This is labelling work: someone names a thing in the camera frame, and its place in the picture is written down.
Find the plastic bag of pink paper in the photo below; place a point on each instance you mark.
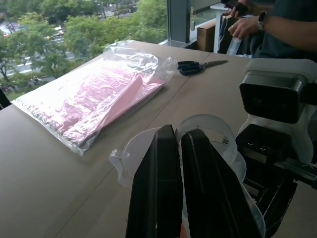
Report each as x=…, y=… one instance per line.
x=99, y=99

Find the person's dark blue torso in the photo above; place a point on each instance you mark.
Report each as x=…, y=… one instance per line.
x=292, y=12

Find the black phone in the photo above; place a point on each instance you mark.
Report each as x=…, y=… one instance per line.
x=229, y=3

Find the white wrist watch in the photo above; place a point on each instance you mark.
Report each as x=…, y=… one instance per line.
x=261, y=21

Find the grey window frame pillar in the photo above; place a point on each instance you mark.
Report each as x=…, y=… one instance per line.
x=178, y=21

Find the clear plastic bottle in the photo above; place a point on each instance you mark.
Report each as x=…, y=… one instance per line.
x=234, y=47

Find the brown cardboard box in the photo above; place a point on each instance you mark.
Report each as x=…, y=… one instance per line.
x=206, y=37

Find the person's left hand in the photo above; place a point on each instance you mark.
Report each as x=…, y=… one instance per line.
x=244, y=26

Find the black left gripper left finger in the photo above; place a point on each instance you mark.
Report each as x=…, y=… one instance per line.
x=156, y=188

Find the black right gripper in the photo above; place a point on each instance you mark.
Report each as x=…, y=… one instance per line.
x=262, y=151

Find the person's right hand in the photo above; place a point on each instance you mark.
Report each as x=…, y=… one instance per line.
x=237, y=11

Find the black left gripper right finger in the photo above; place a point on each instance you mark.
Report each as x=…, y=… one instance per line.
x=210, y=193

